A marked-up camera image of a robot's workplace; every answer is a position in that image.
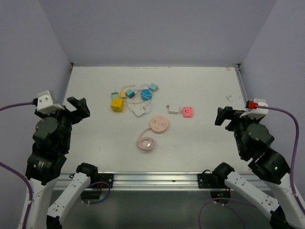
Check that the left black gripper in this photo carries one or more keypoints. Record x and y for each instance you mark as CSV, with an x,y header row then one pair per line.
x,y
81,106

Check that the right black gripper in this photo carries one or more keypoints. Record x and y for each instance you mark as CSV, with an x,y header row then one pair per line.
x,y
228,112

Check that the yellow cube power socket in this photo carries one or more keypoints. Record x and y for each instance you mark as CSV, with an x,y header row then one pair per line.
x,y
117,105

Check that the pink square plug adapter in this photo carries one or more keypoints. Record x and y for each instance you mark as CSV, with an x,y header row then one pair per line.
x,y
187,112

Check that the pale yellow plug adapter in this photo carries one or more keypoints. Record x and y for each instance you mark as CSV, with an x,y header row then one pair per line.
x,y
122,94

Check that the light teal usb charger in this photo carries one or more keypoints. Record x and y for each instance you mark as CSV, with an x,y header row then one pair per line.
x,y
130,93

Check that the white plug adapter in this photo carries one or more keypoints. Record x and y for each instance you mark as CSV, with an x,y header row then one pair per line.
x,y
173,109

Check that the blue plug adapter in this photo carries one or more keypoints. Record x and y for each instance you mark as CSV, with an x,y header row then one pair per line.
x,y
146,94

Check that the teal plug adapter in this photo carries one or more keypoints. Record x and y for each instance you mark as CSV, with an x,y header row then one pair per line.
x,y
153,87

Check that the green plug adapter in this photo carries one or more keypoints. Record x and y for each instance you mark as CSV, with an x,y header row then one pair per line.
x,y
115,95

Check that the white usb charger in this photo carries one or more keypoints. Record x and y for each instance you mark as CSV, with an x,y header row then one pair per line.
x,y
138,111

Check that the pink power socket cluster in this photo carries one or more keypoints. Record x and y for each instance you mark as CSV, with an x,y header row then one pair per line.
x,y
159,124

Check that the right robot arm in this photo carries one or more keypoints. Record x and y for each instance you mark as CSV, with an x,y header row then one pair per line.
x,y
286,209

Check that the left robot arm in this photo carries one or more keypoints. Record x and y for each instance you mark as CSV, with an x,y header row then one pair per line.
x,y
52,139

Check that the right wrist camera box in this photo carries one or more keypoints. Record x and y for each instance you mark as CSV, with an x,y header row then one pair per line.
x,y
253,110

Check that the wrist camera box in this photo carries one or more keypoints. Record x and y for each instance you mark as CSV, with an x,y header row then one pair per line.
x,y
253,110
45,103

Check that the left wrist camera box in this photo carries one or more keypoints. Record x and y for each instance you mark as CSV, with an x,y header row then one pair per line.
x,y
45,103

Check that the right black base bracket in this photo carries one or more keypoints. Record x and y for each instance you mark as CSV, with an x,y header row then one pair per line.
x,y
208,180

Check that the black base bracket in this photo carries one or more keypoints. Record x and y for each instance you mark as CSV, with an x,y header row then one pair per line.
x,y
99,180
208,180

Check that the left black base bracket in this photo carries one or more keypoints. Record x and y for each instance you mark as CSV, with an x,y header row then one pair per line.
x,y
99,180

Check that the aluminium front rail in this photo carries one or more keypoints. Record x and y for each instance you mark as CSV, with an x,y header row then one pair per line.
x,y
158,181

